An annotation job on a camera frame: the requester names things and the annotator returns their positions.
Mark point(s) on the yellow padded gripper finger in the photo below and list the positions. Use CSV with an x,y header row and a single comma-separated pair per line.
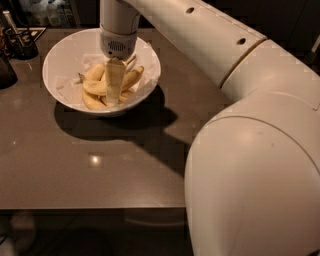
x,y
115,65

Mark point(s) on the black utensil holder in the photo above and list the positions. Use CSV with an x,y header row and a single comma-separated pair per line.
x,y
30,49

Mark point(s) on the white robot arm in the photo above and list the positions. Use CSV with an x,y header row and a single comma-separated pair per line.
x,y
252,178

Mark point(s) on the white paper towel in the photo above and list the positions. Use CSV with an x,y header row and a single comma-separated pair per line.
x,y
70,88

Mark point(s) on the white bowl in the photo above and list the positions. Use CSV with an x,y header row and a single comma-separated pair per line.
x,y
65,58

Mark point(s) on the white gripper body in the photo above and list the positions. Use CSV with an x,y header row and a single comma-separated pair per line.
x,y
117,43

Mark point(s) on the white utensil handle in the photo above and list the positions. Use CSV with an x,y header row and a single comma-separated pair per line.
x,y
12,24

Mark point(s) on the dark jar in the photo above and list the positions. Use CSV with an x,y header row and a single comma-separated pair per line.
x,y
7,74

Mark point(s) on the bottles on shelf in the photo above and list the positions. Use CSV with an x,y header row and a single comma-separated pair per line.
x,y
48,13

